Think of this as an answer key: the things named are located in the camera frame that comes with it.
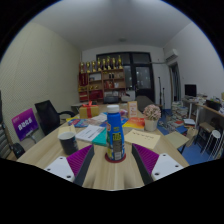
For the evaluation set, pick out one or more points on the black mug white inside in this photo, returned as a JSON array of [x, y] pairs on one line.
[[69, 145]]

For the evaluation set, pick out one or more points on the white booklet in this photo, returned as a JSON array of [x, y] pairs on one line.
[[88, 132]]

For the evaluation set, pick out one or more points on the yellow gift box red ribbon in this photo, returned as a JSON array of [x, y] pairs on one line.
[[89, 111]]

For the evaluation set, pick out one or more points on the black office chair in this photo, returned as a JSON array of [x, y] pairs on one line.
[[46, 116]]

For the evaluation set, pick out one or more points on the pink flowers in white pot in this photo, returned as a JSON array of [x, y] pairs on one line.
[[152, 113]]

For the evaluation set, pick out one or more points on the pale yellow paper sheet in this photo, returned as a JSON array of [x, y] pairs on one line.
[[141, 138]]

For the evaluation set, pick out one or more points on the orange red book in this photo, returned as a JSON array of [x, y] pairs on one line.
[[135, 123]]

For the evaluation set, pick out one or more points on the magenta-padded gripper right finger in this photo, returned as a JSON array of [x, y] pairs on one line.
[[148, 159]]

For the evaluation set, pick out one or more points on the wooden side desk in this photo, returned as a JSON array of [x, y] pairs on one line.
[[213, 110]]

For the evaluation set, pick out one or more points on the blue drink bottle white cap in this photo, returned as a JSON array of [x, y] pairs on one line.
[[115, 133]]

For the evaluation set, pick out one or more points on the black framed glass door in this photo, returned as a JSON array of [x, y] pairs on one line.
[[143, 76]]

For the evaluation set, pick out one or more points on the teal book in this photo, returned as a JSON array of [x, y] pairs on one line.
[[100, 138]]

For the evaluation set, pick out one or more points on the orange framed card stand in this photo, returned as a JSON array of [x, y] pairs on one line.
[[132, 109]]

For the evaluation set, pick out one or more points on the white round stool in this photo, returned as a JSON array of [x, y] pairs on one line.
[[215, 134]]

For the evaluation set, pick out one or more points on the white wall air conditioner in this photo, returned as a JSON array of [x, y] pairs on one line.
[[171, 55]]

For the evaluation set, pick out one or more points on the purple sign board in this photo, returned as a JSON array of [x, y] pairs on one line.
[[25, 124]]

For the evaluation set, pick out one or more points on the black computer monitor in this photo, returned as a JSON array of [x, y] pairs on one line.
[[190, 90]]

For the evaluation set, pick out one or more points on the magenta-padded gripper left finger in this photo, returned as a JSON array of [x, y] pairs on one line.
[[78, 160]]

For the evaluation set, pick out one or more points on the wooden shelf unit with trophies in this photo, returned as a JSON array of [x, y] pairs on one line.
[[101, 81]]

